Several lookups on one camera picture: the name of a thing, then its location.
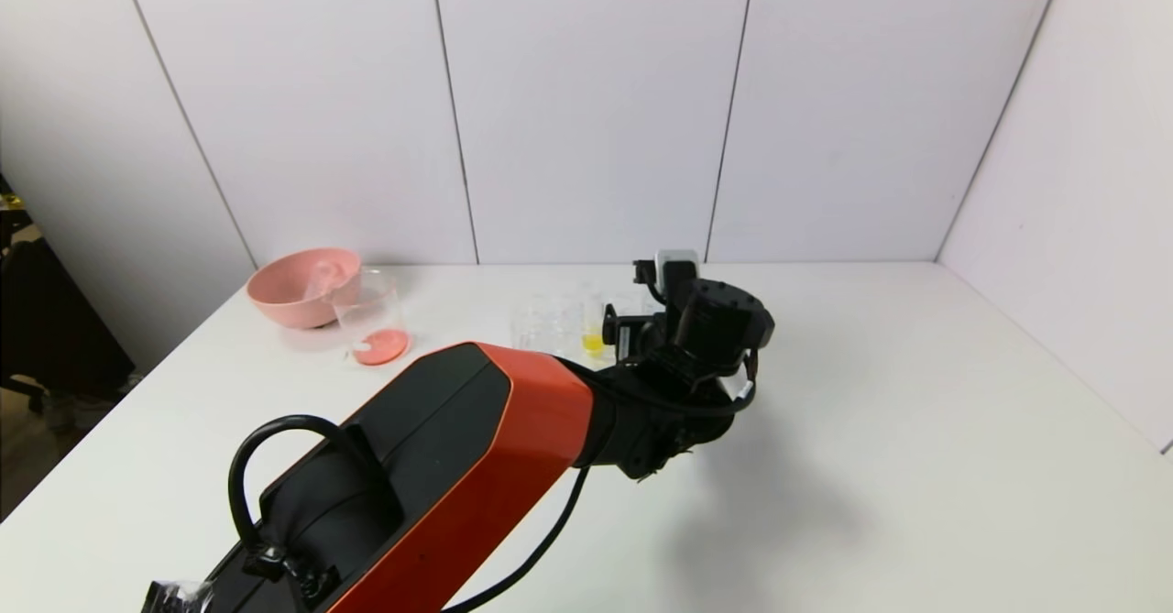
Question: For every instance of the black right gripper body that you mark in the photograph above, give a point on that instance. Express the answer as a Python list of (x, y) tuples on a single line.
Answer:
[(626, 336)]

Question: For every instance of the orange and black right arm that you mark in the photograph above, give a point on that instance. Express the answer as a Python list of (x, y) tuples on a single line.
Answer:
[(495, 448)]

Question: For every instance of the test tube with yellow pigment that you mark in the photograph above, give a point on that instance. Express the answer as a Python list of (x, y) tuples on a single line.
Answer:
[(593, 343)]

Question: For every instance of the clear plastic test tube rack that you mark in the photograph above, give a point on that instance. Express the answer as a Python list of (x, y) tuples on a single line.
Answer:
[(545, 324)]

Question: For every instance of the clear glass beaker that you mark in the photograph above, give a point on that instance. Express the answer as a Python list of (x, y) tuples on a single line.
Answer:
[(380, 343)]

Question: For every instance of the pink bowl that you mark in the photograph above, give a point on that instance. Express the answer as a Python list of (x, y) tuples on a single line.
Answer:
[(293, 306)]

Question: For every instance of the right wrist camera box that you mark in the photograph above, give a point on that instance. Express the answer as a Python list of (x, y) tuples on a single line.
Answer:
[(678, 263)]

